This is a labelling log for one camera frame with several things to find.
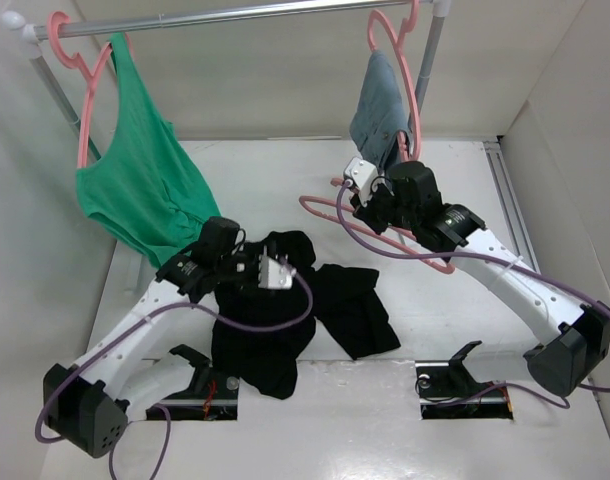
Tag aluminium rail on table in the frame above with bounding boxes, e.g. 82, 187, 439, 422
483, 140, 540, 272

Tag black t shirt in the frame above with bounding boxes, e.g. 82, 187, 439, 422
211, 231, 401, 399

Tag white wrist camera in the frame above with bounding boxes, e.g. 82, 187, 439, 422
343, 157, 382, 206
258, 254, 296, 290

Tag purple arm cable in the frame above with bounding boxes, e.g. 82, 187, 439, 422
335, 179, 610, 411
33, 264, 315, 480

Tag metal clothes rack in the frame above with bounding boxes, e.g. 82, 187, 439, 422
0, 1, 451, 128

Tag blue denim shorts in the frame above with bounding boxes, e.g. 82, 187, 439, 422
349, 50, 411, 173

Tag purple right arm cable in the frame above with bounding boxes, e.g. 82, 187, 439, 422
335, 179, 610, 411

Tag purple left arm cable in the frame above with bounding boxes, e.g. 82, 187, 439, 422
33, 264, 315, 480

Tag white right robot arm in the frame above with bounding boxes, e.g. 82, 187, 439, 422
343, 158, 610, 397

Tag pink hanger with shorts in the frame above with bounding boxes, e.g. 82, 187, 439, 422
367, 0, 422, 161

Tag green tank top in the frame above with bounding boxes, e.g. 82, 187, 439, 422
76, 33, 220, 268

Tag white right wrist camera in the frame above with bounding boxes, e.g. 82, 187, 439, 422
343, 157, 382, 206

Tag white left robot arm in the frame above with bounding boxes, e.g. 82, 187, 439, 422
38, 217, 296, 458

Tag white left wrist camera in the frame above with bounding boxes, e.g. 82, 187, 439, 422
258, 254, 296, 290

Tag pink hanger with tank top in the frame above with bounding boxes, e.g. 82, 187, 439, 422
47, 10, 135, 169

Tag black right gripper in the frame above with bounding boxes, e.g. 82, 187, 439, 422
350, 179, 418, 235

